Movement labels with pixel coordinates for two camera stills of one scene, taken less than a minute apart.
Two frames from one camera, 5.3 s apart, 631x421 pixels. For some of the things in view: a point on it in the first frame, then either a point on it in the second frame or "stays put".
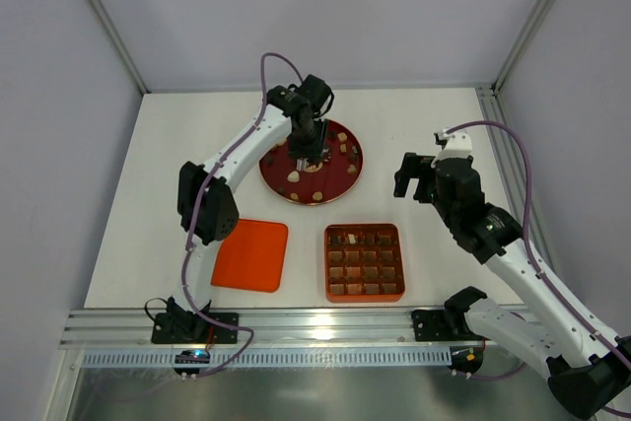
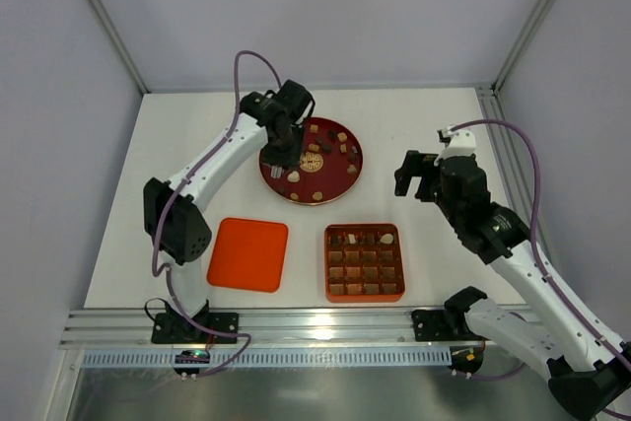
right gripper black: x=421 y=179 stays put
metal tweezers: x=302 y=163 -> x=276 y=172
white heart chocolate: x=294 y=176 stays put
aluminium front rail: x=259 y=328 stays put
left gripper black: x=307 y=151 -> x=284 y=156
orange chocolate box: x=363 y=262 stays put
